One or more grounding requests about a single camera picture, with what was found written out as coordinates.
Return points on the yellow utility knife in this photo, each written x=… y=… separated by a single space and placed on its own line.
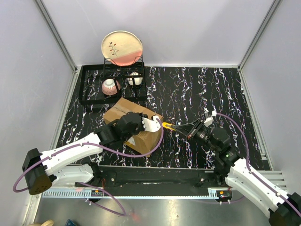
x=169 y=126

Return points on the black wire dish rack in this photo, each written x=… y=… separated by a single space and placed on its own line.
x=92 y=77

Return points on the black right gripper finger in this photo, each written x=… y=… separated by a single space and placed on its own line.
x=183 y=130
x=189 y=125

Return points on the small white cup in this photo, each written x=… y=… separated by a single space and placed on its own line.
x=134 y=80

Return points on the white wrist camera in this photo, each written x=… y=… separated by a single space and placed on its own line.
x=151 y=125
x=209 y=117

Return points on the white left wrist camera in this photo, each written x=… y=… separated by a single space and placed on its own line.
x=151 y=125

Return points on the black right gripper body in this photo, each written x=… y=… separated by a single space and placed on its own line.
x=199 y=133

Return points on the brown cardboard express box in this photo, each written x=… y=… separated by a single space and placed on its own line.
x=120 y=116

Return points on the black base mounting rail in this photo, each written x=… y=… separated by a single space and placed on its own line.
x=118 y=176

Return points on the beige pink floral plate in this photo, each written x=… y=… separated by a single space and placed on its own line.
x=122 y=48

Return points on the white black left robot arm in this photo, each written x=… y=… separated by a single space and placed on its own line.
x=39 y=167

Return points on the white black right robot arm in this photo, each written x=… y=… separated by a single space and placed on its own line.
x=281 y=208

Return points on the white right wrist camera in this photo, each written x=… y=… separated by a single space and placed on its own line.
x=209 y=117

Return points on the pink patterned bowl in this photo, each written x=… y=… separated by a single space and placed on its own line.
x=110 y=86

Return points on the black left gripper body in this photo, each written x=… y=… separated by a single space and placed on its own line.
x=140 y=128

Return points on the dark blue tray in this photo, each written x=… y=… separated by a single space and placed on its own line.
x=69 y=222

